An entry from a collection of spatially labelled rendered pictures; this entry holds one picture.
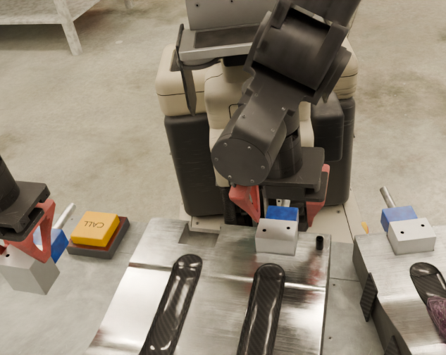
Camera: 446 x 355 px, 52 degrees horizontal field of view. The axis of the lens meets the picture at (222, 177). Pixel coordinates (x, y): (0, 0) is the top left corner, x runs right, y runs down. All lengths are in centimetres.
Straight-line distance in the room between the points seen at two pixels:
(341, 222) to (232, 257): 93
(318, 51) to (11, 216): 35
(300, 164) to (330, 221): 99
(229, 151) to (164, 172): 183
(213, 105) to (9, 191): 52
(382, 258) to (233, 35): 44
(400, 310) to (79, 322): 43
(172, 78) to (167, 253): 69
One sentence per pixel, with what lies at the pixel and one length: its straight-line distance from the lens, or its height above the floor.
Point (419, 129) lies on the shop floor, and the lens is 245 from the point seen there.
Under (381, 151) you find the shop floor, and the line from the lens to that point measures 228.
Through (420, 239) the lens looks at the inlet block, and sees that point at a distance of 66.
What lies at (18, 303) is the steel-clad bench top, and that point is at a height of 80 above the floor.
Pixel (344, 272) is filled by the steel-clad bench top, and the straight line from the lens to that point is 71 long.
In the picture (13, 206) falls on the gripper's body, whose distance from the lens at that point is 55.
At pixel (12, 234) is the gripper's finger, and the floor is 102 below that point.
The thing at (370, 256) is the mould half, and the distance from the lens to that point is 66.
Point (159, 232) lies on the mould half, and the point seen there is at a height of 89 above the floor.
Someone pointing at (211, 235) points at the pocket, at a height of 87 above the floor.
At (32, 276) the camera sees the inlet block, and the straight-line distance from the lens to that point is 60.
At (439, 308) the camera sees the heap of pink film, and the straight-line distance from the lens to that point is 58.
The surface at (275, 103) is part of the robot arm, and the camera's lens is 43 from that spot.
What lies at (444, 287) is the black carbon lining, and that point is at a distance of 65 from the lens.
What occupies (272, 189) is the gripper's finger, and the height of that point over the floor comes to 101.
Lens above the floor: 135
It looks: 39 degrees down
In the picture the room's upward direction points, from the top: 9 degrees counter-clockwise
